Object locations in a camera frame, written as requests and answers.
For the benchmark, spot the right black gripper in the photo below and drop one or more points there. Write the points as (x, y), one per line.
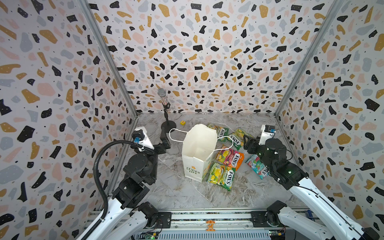
(252, 146)

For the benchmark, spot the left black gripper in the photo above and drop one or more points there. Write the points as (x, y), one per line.
(165, 142)

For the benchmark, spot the yellow-green Fox's candy bag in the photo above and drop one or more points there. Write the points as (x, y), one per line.
(238, 138)

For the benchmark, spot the orange Fox's candy bag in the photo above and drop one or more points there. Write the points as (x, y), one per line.
(230, 158)

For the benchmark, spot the green Fox's candy bag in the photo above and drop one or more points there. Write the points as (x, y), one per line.
(222, 176)
(222, 132)

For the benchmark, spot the white paper shopping bag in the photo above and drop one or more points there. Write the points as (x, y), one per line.
(199, 146)

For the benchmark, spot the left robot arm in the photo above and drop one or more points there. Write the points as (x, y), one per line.
(129, 198)

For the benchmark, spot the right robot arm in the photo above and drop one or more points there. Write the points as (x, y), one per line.
(335, 224)

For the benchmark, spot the microphone on black stand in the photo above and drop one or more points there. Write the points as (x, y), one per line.
(168, 125)

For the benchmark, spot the green circuit board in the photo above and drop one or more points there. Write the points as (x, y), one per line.
(148, 236)

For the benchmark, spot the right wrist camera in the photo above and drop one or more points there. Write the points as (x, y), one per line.
(268, 132)

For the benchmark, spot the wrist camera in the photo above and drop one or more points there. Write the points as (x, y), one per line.
(268, 132)
(141, 138)

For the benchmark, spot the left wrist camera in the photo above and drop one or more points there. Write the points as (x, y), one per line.
(141, 138)

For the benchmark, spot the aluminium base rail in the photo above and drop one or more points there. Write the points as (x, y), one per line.
(231, 224)

